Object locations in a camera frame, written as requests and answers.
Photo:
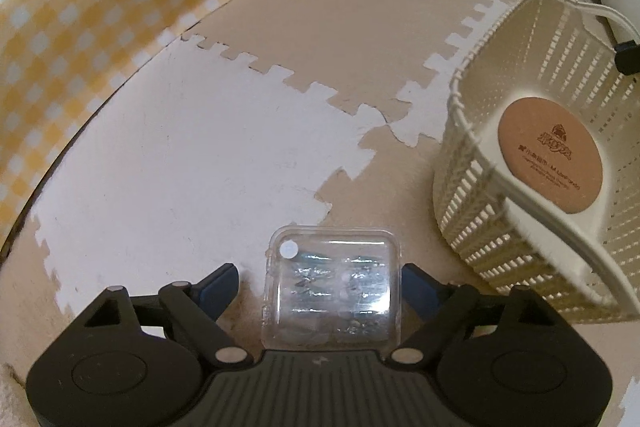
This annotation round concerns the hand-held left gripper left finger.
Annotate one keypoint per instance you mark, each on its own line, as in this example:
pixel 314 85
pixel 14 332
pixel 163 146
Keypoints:
pixel 220 285

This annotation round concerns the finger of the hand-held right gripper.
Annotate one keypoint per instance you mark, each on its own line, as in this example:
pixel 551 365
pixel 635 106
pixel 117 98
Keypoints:
pixel 628 57

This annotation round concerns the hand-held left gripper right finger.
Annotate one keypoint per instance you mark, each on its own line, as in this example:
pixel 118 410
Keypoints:
pixel 416 285

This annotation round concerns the clear plastic box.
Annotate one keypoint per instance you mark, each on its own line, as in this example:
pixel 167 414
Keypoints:
pixel 330 287

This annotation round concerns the cream woven plastic basket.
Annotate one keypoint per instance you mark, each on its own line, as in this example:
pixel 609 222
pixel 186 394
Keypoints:
pixel 470 207

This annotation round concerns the round cork coaster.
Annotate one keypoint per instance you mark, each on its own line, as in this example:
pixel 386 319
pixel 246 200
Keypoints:
pixel 545 157

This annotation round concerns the white foam mat tile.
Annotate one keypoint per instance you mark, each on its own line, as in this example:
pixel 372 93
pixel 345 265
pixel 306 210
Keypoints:
pixel 175 147
pixel 425 107

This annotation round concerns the fluffy beige cushion left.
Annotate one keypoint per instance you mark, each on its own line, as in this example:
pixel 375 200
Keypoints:
pixel 10 397

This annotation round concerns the yellow checked mattress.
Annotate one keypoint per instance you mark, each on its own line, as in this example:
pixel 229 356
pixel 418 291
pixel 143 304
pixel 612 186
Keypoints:
pixel 75 7

